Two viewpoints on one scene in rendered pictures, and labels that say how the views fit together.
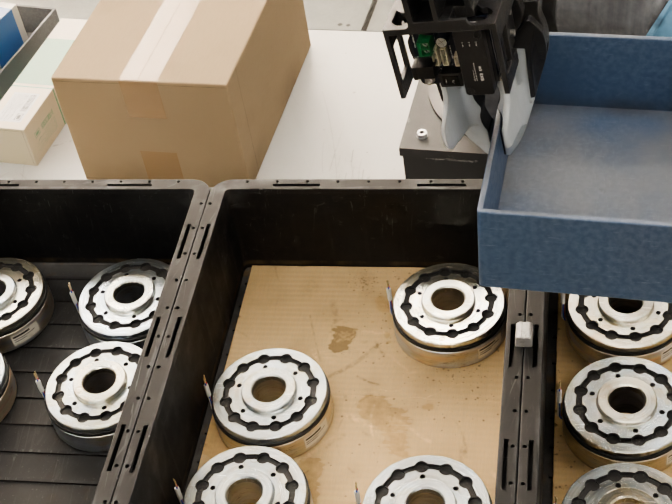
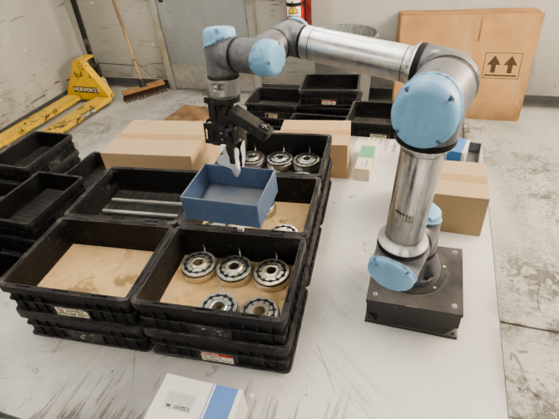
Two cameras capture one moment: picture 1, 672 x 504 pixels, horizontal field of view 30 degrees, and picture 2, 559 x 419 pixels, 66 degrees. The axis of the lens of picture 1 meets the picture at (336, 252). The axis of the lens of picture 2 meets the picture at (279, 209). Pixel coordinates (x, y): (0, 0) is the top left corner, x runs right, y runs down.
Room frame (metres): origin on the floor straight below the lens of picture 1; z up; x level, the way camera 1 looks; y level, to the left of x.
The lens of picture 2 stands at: (0.78, -1.08, 1.73)
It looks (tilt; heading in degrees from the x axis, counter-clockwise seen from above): 38 degrees down; 91
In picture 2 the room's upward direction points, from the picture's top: 6 degrees counter-clockwise
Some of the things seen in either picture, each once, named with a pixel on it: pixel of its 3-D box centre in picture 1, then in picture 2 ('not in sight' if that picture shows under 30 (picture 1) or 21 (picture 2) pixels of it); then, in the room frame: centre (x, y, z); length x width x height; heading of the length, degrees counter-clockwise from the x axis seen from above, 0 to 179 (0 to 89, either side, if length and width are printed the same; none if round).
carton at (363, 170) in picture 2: not in sight; (365, 160); (1.16, 0.50, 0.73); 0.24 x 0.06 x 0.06; 70
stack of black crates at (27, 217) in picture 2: not in sight; (51, 229); (-0.44, 0.69, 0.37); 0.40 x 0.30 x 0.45; 69
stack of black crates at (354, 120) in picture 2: not in sight; (380, 145); (1.42, 1.21, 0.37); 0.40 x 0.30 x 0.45; 159
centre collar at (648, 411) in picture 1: (626, 401); (234, 266); (0.63, -0.21, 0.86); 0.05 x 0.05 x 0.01
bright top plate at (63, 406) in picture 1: (101, 385); not in sight; (0.75, 0.23, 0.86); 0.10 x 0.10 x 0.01
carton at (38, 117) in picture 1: (50, 89); not in sight; (1.41, 0.34, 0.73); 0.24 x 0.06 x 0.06; 156
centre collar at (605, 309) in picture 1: (625, 302); (270, 270); (0.73, -0.24, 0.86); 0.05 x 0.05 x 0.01
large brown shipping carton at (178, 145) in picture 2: not in sight; (165, 156); (0.29, 0.58, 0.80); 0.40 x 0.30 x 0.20; 165
